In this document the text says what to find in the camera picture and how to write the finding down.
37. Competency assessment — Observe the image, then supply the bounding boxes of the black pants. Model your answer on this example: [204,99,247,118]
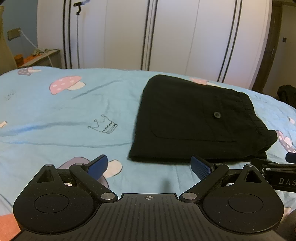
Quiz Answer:
[128,75,278,163]

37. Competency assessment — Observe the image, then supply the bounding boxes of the black bag on floor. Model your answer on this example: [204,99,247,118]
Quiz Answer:
[277,85,296,108]

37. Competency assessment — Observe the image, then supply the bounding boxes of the light blue mushroom bedsheet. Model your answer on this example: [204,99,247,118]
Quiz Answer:
[0,66,296,215]

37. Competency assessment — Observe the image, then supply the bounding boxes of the wooden bedside table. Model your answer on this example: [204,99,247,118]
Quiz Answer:
[18,49,62,69]

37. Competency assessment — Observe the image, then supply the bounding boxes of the small brown wooden cup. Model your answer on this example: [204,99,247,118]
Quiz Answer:
[14,54,23,67]

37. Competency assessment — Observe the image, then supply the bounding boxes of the black hook on wardrobe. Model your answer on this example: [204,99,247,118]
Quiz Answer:
[73,1,84,15]

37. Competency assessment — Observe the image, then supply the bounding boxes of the white wardrobe with black handles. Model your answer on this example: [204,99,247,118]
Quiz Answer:
[37,0,272,89]

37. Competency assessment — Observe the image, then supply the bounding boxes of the white charging cable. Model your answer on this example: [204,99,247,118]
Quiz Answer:
[19,29,54,68]

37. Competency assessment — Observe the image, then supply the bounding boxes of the wall power socket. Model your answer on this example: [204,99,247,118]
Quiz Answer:
[7,28,21,41]

